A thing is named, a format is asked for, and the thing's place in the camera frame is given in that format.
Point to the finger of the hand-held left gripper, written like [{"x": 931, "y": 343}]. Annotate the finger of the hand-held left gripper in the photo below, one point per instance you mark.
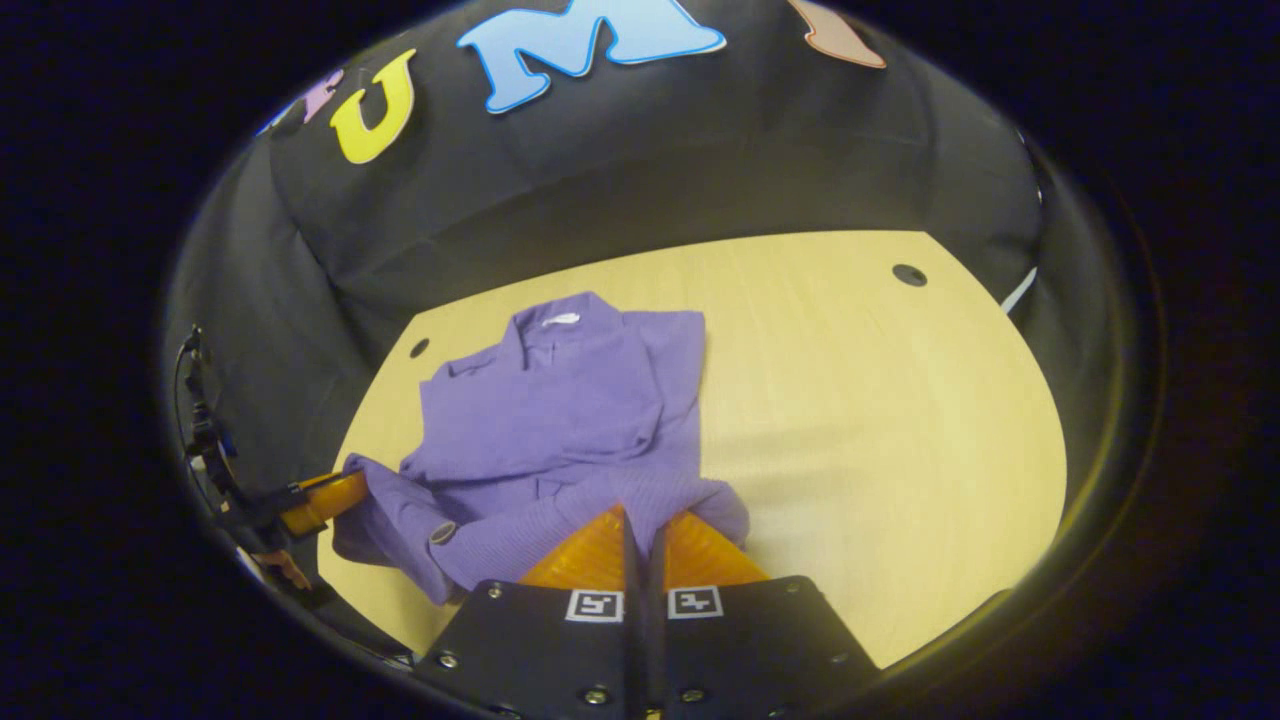
[{"x": 325, "y": 500}]

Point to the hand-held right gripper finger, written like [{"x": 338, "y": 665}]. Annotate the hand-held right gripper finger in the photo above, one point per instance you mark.
[
  {"x": 633, "y": 640},
  {"x": 656, "y": 640}
]

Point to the purple collared shirt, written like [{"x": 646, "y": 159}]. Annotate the purple collared shirt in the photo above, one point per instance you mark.
[{"x": 560, "y": 400}]

